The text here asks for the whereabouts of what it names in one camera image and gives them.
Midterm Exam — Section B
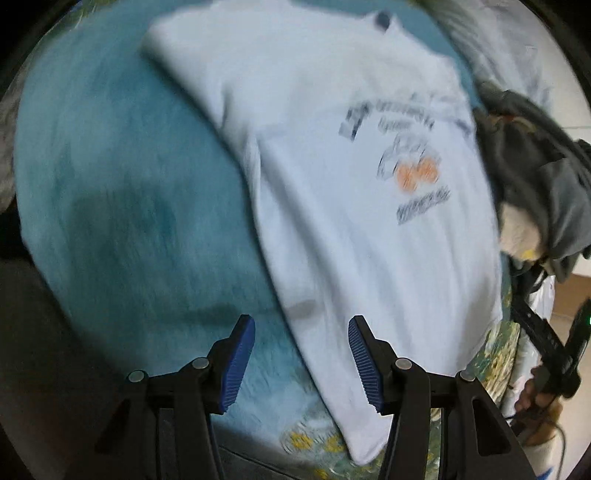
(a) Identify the grey-blue floral duvet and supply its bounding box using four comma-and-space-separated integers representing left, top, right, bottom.
420, 0, 552, 113

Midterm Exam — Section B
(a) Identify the black cable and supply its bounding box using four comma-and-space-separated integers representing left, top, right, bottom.
503, 412, 567, 480

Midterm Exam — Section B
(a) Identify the person's right hand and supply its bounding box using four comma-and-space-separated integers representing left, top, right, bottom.
514, 366, 563, 446

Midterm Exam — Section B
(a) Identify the dark grey sweatshirt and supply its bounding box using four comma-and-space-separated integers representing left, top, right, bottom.
474, 81, 590, 282

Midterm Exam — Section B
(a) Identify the beige fleece garment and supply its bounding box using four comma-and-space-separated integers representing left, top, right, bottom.
500, 202, 546, 262

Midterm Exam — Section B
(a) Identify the light blue printed t-shirt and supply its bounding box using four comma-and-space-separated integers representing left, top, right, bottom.
143, 1, 502, 465

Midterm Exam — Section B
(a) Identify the teal floral bed blanket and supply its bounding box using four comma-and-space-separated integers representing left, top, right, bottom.
13, 0, 521, 480

